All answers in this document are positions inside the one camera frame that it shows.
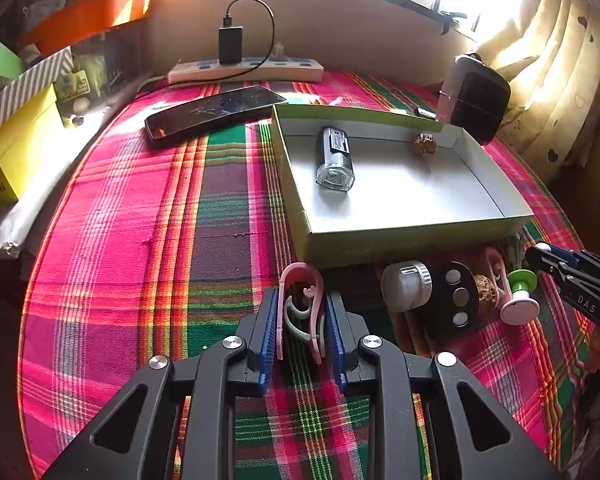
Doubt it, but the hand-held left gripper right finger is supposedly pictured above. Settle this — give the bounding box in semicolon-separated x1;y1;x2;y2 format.
326;290;563;480

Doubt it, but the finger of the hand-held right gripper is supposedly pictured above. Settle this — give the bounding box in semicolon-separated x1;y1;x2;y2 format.
534;241;600;277
524;247;600;292

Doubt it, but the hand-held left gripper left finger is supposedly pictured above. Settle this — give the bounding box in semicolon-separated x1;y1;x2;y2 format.
42;287;281;480

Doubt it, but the brown walnut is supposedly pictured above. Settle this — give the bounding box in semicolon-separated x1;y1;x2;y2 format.
411;132;438;158
472;272;496;317

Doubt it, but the white round cap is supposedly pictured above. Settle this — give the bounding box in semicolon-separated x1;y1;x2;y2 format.
380;261;433;313

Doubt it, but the black disc with magnets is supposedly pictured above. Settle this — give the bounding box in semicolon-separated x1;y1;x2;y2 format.
420;261;480;342

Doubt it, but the green cardboard box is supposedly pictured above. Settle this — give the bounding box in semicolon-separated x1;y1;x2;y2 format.
270;104;536;268

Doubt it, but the plaid cloth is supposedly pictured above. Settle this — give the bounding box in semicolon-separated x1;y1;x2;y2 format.
17;67;588;480

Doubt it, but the black and white heater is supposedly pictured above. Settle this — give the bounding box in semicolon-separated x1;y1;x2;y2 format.
436;52;512;147

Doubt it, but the black bike light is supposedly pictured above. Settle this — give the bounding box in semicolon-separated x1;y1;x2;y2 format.
314;126;356;196

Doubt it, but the cream curtain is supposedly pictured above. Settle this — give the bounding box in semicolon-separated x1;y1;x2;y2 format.
475;0;600;181

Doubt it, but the black smartphone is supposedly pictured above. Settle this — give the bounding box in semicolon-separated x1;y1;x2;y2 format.
144;86;288;148

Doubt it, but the black window latch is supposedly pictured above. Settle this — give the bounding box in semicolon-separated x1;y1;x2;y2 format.
440;10;468;36

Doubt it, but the white power strip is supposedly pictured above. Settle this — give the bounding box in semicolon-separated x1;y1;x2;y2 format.
167;56;326;86

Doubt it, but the black charger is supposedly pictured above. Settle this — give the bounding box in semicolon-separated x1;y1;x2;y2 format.
217;25;244;66

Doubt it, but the yellow box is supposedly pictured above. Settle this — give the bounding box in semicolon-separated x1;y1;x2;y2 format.
0;82;66;211

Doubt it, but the green and white tag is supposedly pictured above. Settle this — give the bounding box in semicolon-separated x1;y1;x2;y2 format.
60;71;92;98

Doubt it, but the striped box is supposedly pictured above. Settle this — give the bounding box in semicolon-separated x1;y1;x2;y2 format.
0;46;76;133

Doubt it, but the orange tray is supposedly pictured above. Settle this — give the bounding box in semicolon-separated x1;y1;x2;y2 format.
20;0;153;53

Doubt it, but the black charger cable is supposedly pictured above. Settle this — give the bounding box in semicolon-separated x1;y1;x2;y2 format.
224;0;276;83

